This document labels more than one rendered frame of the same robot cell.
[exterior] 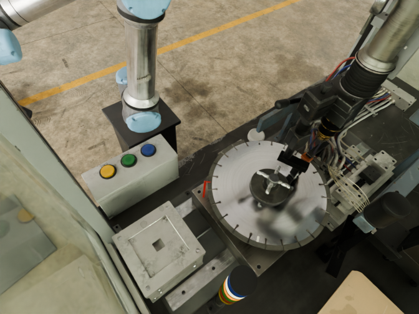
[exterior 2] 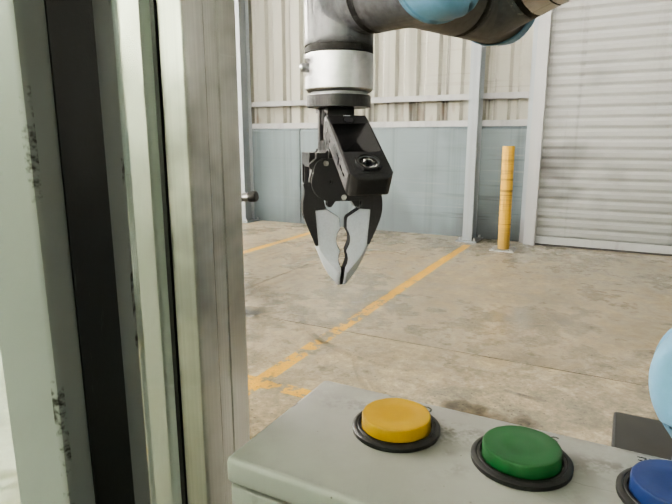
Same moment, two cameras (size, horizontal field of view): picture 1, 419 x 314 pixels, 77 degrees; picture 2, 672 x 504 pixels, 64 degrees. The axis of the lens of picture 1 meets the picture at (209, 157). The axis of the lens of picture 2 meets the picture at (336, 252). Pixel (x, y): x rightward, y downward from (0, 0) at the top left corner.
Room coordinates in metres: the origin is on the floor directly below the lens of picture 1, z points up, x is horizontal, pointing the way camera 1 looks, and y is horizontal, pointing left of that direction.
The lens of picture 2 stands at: (0.24, 0.04, 1.06)
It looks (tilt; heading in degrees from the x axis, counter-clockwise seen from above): 12 degrees down; 71
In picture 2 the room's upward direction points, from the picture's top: straight up
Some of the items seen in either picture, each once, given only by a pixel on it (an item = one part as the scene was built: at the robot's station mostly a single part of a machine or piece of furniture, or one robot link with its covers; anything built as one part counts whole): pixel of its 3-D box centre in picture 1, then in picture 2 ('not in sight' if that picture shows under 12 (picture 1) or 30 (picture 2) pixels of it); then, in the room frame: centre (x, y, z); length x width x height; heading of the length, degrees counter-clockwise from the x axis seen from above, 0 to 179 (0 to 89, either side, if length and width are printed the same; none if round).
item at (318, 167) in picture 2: not in sight; (337, 151); (0.45, 0.64, 1.05); 0.09 x 0.08 x 0.12; 82
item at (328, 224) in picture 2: not in sight; (324, 243); (0.44, 0.64, 0.94); 0.06 x 0.03 x 0.09; 82
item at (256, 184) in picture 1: (270, 184); not in sight; (0.36, -0.18, 0.96); 0.11 x 0.11 x 0.03
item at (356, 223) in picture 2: not in sight; (350, 242); (0.47, 0.63, 0.94); 0.06 x 0.03 x 0.09; 82
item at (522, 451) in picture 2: (128, 161); (520, 460); (0.42, 0.25, 0.90); 0.04 x 0.04 x 0.02
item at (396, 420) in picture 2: (108, 172); (395, 428); (0.37, 0.30, 0.90); 0.04 x 0.04 x 0.02
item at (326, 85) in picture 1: (308, 118); not in sight; (0.43, -0.22, 1.17); 0.06 x 0.05 x 0.20; 124
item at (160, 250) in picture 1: (161, 251); not in sight; (0.17, 0.11, 0.82); 0.18 x 0.18 x 0.15; 43
